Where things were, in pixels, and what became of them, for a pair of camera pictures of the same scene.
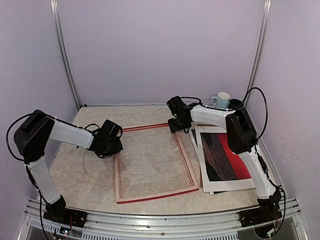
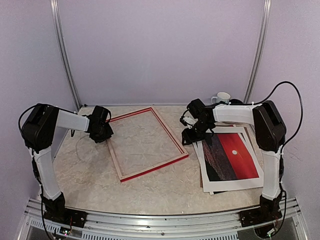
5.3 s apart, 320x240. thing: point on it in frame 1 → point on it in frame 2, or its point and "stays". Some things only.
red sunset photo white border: [221, 169] stays
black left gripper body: [111, 148] → [103, 134]
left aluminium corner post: [65, 51] stays
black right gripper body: [178, 125] → [202, 128]
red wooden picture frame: [119, 200] → [113, 149]
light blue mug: [222, 100] stays
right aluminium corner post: [266, 16] stays
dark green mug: [235, 104] stays
